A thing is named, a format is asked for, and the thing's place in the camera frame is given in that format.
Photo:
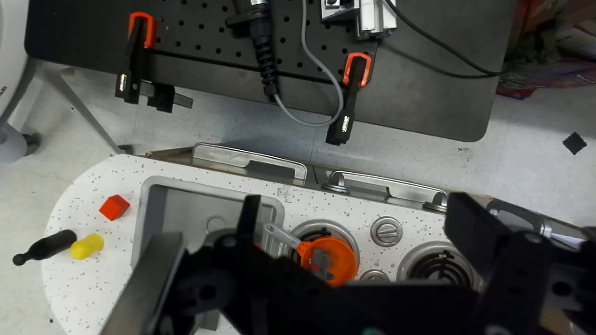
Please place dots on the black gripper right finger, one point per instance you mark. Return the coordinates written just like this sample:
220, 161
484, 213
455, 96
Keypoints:
514, 267

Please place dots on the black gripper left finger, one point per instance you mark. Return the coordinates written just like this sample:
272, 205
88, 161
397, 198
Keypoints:
259, 295

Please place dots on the red toy block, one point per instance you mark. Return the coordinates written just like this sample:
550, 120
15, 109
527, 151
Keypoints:
114, 207

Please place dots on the grey toy sink basin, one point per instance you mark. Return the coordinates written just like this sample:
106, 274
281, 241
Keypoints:
194, 209

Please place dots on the orange toy pot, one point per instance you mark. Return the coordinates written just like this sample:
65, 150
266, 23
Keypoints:
328, 258

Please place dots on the white toy kitchen counter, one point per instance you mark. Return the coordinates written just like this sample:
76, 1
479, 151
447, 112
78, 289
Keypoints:
315, 202

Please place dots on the yellow toy piece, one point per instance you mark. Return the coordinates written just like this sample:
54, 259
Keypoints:
86, 246

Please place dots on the black coil burner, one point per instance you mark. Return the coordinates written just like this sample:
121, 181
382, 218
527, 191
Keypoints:
438, 263

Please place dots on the grey stove knob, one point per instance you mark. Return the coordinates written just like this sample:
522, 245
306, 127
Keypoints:
386, 231

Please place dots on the black perforated breadboard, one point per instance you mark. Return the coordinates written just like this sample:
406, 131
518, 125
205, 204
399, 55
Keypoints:
421, 75

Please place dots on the left orange black clamp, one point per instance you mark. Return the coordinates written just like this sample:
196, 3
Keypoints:
132, 79

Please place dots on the orange black clamp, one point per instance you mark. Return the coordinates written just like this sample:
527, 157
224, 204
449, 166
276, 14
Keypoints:
132, 79
356, 75

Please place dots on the right orange black clamp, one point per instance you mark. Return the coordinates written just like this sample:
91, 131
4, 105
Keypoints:
356, 75

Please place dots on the black ribbed cable connector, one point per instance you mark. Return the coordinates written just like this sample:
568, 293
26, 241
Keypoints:
252, 19

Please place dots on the silver aluminium bracket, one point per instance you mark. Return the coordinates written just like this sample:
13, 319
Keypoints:
371, 17

